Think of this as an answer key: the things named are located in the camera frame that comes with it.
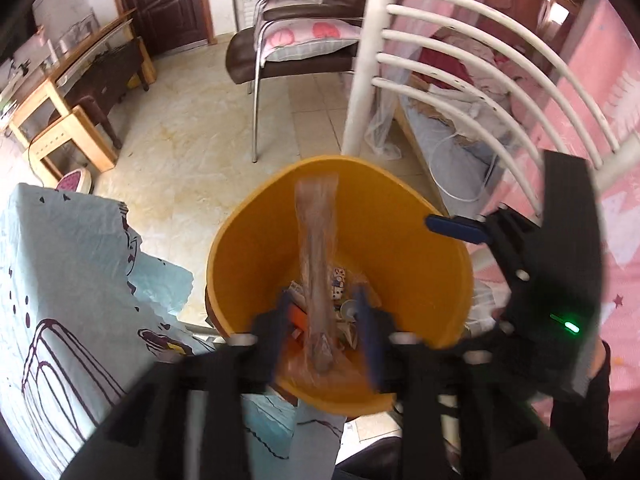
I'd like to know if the person's right hand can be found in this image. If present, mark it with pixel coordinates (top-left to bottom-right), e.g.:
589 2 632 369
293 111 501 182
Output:
588 337 606 379

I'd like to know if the purple white vibration platform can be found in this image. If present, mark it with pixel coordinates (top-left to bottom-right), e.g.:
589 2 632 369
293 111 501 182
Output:
56 168 92 194

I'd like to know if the light blue patterned tablecloth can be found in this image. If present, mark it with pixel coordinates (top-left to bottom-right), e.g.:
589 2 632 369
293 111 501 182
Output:
1 184 344 479

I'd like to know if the wooden desk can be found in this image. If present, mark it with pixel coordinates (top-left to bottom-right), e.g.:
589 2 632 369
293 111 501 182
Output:
9 10 157 148

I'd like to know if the pink patterned cushion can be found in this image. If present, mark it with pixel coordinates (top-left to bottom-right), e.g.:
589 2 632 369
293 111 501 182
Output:
254 0 361 67

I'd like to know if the yellow trash bucket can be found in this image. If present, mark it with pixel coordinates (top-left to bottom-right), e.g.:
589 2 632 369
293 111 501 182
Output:
205 154 475 417

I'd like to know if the dark brown entrance door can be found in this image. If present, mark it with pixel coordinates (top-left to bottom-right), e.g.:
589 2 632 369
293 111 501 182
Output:
116 0 216 58

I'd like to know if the black sleeve forearm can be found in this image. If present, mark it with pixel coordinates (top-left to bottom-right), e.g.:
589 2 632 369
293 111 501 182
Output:
550 342 639 479

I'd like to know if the dark piano bench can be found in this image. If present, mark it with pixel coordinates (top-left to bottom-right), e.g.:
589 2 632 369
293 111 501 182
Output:
64 37 151 150

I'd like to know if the white metal bed headboard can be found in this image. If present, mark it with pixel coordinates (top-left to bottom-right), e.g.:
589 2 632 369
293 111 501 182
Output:
342 0 639 216

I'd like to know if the dark brown armchair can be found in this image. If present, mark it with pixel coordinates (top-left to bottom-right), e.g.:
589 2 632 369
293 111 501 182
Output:
226 0 366 162

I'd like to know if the small wooden stool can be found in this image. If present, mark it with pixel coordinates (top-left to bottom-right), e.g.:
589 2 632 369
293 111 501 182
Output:
27 105 120 189

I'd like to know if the clear plastic wrapper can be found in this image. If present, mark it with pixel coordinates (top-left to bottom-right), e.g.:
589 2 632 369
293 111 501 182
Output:
295 176 337 375

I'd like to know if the pink bed curtain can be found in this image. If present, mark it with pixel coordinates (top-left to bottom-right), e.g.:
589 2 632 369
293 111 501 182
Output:
414 0 640 461

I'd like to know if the orange cardboard box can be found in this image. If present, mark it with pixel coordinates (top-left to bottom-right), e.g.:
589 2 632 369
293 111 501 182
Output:
288 304 308 344

